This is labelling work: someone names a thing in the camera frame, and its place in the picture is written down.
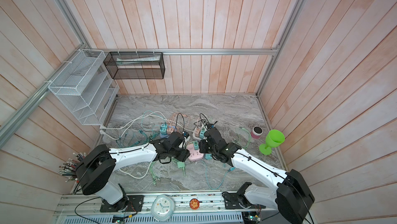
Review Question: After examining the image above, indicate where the green USB charger plug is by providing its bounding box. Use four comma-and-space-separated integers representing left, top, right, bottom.
177, 161, 186, 175

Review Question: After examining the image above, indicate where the pink power strip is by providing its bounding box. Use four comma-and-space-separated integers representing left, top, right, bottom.
186, 141, 204, 161

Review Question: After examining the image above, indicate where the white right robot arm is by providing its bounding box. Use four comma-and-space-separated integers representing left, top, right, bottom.
199, 126, 315, 224

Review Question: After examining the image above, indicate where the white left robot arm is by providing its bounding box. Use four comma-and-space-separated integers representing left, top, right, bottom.
75, 131, 190, 205

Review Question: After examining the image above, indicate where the blue power strip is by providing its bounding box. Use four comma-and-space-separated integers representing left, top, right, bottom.
160, 124, 178, 138

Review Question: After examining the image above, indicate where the white power strip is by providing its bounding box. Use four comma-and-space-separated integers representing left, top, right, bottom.
192, 125, 207, 141

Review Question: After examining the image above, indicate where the pink cylinder speaker black top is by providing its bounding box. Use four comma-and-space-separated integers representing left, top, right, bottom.
251, 126, 263, 139

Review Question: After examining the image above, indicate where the green plastic goblet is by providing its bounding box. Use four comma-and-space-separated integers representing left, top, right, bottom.
259, 129, 285, 155

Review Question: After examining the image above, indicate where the red round sticker badge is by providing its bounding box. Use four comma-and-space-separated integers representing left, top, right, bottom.
189, 198, 200, 210

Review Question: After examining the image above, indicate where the white alarm clock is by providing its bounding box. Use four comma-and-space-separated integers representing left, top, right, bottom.
151, 195, 175, 222

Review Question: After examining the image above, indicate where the black mesh basket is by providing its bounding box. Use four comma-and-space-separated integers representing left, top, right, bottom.
104, 51, 165, 80

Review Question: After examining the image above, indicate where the red pen holder with pens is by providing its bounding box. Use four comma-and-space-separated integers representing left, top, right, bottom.
58, 153, 89, 183

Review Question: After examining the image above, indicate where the pink USB cable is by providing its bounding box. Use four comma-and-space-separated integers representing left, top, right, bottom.
165, 112, 191, 131

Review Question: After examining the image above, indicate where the teal USB cable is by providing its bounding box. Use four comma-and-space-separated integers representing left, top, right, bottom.
116, 110, 162, 148

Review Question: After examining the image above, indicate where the light green USB cable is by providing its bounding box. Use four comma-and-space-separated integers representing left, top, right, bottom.
231, 126, 252, 151

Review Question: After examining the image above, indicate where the white power cord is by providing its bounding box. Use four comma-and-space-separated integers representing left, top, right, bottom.
99, 113, 193, 141

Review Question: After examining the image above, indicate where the white wire mesh shelf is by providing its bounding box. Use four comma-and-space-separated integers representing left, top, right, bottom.
49, 50, 119, 126

